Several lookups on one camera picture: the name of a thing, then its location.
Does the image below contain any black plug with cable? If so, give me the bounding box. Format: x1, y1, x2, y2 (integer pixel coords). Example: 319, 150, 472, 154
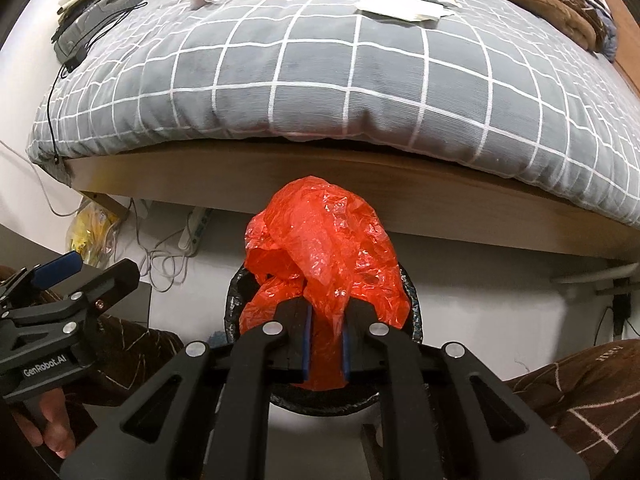
595, 292, 632, 348

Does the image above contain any white paper sheet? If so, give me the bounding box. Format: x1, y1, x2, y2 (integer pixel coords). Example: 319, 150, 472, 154
355, 0, 453, 22

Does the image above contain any person's leg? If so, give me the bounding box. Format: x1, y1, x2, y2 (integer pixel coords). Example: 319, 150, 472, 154
75, 317, 186, 413
502, 340, 640, 480

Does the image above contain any black charger cable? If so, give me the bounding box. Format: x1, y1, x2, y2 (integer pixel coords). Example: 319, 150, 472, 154
42, 0, 151, 171

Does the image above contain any grey suitcase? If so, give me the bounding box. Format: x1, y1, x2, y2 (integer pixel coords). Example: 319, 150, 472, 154
52, 0, 156, 56

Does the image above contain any red plastic bag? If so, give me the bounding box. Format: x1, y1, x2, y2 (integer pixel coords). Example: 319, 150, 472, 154
239, 175, 412, 392

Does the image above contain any person's right leg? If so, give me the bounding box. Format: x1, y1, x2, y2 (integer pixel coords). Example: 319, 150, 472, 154
502, 340, 640, 480

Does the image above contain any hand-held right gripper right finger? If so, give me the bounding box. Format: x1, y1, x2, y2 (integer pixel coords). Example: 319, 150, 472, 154
342, 300, 591, 480

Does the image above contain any brown fleece blanket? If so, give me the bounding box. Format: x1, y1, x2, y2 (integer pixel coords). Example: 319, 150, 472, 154
455, 0, 618, 53

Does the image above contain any white power strip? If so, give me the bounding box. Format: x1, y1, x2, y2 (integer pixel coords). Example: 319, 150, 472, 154
179, 207, 213, 253

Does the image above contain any black trash bin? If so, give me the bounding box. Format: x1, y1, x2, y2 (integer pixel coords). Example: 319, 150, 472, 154
224, 262, 426, 416

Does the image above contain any white cable bundle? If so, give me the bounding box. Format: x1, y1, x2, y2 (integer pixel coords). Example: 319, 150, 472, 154
130, 200, 201, 293

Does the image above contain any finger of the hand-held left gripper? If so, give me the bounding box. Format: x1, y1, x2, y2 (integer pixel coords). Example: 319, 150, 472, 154
65, 259, 141, 321
0, 252, 83, 306

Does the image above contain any wooden headboard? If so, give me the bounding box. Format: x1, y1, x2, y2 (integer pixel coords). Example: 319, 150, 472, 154
602, 0, 640, 96

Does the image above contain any person's left hand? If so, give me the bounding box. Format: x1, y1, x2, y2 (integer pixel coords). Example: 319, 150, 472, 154
12, 387, 76, 461

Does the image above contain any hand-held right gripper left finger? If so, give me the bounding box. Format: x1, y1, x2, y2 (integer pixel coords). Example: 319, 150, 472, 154
60, 300, 313, 480

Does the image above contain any person's left leg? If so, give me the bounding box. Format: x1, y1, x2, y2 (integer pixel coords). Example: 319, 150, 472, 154
75, 317, 186, 413

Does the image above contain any yellow plastic bag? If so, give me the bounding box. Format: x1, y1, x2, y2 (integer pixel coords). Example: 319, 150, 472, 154
67, 200, 121, 266

